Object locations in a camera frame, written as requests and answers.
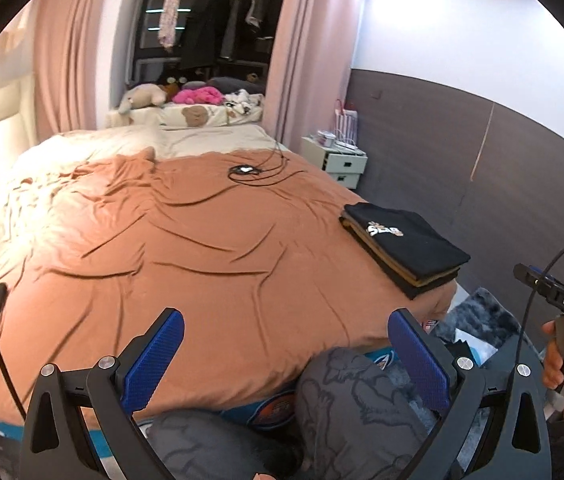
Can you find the pink curtain right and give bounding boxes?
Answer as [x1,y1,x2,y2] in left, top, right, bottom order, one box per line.
[262,0,364,152]

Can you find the pink curtain left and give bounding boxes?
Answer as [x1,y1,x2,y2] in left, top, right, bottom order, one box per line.
[31,0,151,137]

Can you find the white patterned cloth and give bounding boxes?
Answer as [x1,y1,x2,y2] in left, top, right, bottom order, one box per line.
[224,89,265,117]

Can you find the black hanging coat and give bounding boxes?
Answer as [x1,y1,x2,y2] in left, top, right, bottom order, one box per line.
[180,0,230,70]

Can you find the yellow folded garment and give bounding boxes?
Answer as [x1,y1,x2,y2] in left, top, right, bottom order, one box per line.
[340,216,460,285]

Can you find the grey patterned trouser legs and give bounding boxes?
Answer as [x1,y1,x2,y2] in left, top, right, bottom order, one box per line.
[148,348,435,479]

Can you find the white bedside drawer cabinet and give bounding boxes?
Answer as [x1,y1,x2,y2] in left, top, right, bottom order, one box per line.
[299,136,368,190]

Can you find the black bear print t-shirt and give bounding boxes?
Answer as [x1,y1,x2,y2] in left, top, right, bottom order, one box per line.
[340,203,471,278]

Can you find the pink fluffy plush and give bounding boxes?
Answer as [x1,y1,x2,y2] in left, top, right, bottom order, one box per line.
[172,86,224,106]

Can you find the black charger with cables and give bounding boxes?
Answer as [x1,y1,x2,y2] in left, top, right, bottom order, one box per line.
[227,141,306,188]

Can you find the floral hanging garment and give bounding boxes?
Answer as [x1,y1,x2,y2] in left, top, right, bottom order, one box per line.
[157,0,180,51]

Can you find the beige plush toy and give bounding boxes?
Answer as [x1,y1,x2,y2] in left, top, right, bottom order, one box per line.
[117,84,167,115]

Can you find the pink curtain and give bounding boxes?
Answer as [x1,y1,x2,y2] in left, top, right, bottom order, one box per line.
[31,0,151,137]
[262,0,364,152]

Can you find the brown bed sheet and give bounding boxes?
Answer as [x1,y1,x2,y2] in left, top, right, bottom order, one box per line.
[0,150,456,425]

